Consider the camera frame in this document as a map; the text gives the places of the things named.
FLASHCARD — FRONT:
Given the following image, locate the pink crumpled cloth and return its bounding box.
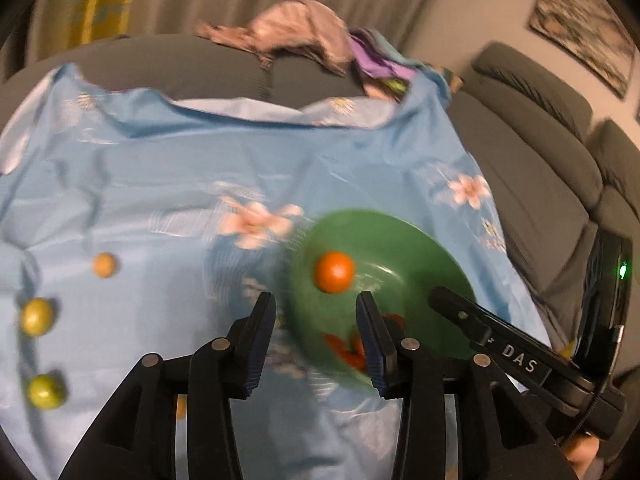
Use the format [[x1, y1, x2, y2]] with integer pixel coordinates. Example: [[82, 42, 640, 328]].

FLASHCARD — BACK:
[[195, 0, 353, 77]]

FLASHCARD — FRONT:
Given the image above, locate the purple cloth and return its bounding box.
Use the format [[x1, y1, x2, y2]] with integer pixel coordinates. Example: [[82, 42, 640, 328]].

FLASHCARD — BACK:
[[347, 30, 451, 98]]

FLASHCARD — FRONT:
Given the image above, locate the beige round fruit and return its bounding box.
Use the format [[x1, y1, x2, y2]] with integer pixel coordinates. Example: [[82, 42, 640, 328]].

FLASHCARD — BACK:
[[92, 253, 119, 279]]

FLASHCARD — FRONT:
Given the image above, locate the large orange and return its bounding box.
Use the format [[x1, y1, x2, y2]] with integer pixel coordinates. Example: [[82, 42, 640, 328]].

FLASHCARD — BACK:
[[313, 252, 356, 294]]

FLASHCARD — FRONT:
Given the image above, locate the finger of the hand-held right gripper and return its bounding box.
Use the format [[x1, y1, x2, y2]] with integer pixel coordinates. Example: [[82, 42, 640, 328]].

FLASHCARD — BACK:
[[429, 286, 496, 350]]

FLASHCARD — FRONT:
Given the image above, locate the grey sofa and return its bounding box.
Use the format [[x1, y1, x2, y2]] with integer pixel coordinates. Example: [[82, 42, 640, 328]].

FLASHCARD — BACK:
[[0, 34, 640, 361]]

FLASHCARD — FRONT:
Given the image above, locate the framed wall picture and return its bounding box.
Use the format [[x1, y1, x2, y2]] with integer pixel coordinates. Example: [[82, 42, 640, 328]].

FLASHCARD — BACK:
[[529, 0, 637, 100]]

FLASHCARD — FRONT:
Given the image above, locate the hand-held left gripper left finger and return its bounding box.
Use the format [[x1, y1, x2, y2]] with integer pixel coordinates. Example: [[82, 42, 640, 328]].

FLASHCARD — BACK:
[[60, 291, 277, 480]]

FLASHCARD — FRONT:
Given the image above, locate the yellow patterned curtain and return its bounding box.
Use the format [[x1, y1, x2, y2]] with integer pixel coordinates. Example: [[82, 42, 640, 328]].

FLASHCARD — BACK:
[[70, 0, 143, 48]]

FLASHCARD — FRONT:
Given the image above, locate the green plastic basin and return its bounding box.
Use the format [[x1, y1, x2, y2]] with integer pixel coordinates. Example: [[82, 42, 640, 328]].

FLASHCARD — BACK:
[[287, 208, 477, 391]]

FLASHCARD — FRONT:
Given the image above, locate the blue floral cloth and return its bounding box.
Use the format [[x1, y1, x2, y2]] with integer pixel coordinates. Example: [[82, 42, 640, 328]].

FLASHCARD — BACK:
[[0, 62, 556, 480]]

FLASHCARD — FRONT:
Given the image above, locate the green round fruit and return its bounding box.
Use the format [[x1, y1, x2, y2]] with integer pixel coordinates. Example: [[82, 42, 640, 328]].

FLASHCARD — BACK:
[[27, 374, 66, 410], [20, 298, 55, 337]]

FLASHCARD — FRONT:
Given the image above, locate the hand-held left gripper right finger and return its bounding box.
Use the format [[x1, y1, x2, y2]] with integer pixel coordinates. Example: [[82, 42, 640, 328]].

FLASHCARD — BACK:
[[355, 291, 576, 480]]

